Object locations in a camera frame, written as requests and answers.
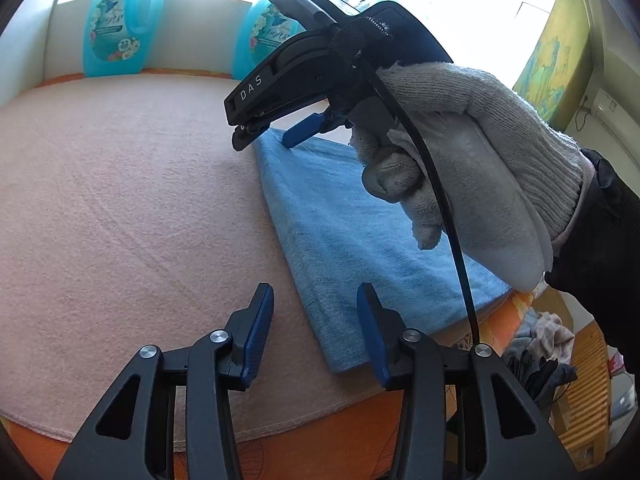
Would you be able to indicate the blue detergent bottle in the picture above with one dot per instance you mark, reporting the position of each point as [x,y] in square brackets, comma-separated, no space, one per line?
[120,35]
[260,35]

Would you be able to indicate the peach fleece blanket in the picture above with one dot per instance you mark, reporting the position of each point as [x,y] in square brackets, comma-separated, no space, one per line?
[125,210]

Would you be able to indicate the orange floral bed sheet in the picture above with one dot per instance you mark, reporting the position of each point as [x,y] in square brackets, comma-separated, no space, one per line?
[320,450]

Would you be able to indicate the person's right hand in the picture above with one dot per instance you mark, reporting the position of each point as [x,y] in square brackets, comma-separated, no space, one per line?
[500,160]

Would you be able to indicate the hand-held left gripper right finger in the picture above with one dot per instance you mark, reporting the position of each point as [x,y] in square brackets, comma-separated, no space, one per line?
[372,330]

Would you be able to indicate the person's right forearm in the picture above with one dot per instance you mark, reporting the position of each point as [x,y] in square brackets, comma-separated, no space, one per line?
[605,240]

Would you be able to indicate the blue towel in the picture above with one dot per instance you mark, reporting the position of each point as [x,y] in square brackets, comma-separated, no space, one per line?
[340,260]

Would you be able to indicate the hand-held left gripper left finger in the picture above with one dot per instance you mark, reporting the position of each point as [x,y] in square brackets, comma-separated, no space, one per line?
[260,330]

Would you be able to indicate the yellow blue wall painting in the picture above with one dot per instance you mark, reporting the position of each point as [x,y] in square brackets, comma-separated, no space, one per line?
[555,60]

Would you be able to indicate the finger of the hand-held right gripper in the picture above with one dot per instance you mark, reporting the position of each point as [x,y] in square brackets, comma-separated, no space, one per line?
[245,137]
[300,132]

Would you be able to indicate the pile of clothes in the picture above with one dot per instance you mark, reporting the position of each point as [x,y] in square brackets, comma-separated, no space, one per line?
[540,350]

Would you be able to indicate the wooden slatted rack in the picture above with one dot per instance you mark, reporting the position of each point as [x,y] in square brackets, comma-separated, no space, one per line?
[590,400]

